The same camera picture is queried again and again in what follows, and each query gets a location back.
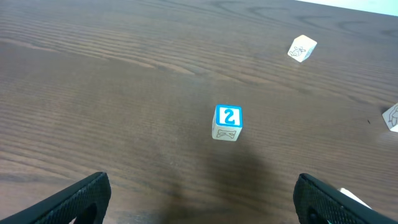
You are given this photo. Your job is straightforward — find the yellow top block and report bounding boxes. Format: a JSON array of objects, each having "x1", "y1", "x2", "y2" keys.
[{"x1": 382, "y1": 103, "x2": 398, "y2": 132}]

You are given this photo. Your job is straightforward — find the plain white wooden block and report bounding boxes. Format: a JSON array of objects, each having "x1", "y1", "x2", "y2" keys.
[{"x1": 338, "y1": 188, "x2": 371, "y2": 209}]

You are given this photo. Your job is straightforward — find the letter A red block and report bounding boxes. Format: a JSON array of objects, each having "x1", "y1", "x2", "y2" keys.
[{"x1": 287, "y1": 35, "x2": 317, "y2": 62}]

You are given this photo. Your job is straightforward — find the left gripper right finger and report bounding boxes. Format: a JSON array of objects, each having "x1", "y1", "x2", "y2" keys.
[{"x1": 293, "y1": 173, "x2": 397, "y2": 224}]

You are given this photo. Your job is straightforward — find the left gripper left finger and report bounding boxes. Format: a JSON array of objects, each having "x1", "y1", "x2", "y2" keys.
[{"x1": 1, "y1": 172, "x2": 111, "y2": 224}]

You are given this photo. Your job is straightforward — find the blue number 2 block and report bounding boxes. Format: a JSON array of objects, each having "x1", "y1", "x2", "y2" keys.
[{"x1": 211, "y1": 105, "x2": 243, "y2": 141}]

